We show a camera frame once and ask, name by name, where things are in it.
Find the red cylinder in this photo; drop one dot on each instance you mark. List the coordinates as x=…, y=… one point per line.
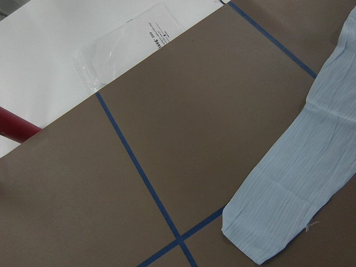
x=16, y=128

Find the light blue button shirt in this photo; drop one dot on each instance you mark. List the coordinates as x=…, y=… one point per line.
x=312, y=160

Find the clear plastic zip bag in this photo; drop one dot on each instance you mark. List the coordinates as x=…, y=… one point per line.
x=106, y=58

